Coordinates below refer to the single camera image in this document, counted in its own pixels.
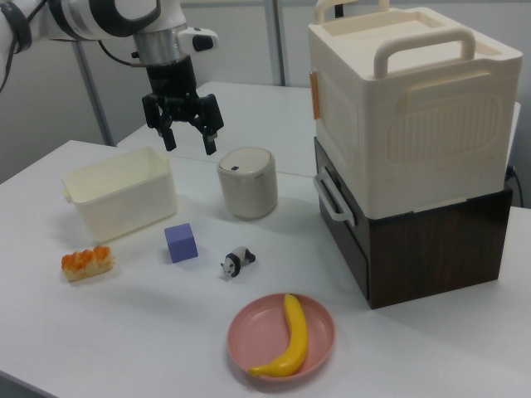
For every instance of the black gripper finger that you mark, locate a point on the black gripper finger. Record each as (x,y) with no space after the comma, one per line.
(209,124)
(168,132)

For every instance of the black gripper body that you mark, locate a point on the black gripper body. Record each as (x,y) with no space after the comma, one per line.
(172,81)

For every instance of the purple cube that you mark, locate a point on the purple cube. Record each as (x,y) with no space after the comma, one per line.
(182,244)

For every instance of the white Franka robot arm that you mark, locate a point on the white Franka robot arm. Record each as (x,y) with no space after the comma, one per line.
(83,16)

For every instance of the white open plastic box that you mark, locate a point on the white open plastic box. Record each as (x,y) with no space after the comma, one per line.
(120,195)

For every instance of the dark wooden drawer box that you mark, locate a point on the dark wooden drawer box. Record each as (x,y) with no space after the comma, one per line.
(435,257)

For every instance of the beige lidded trash can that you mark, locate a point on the beige lidded trash can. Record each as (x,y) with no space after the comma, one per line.
(249,186)

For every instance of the panda toy figure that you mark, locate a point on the panda toy figure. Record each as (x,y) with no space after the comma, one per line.
(238,261)

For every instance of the orange-topped toy bread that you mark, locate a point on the orange-topped toy bread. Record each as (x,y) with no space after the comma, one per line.
(87,263)

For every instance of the pink plate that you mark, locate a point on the pink plate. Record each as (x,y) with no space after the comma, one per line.
(257,331)

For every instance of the yellow toy banana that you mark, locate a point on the yellow toy banana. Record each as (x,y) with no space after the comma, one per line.
(296,331)

